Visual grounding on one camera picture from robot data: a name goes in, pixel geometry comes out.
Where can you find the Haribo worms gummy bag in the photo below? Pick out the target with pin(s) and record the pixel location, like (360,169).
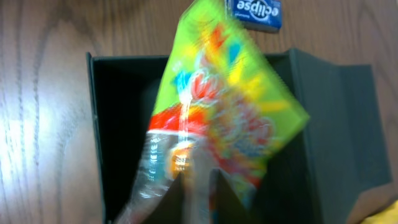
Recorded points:
(221,109)

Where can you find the dark green gift box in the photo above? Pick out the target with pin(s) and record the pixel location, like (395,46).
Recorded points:
(317,178)

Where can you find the yellow snack bag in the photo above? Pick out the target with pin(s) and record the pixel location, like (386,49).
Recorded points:
(387,216)

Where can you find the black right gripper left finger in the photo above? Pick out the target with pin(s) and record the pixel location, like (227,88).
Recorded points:
(170,208)

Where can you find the blue Eclipse mint tin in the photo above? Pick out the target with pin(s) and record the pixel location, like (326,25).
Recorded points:
(261,15)

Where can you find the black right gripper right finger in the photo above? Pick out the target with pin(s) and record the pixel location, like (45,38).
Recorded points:
(227,207)

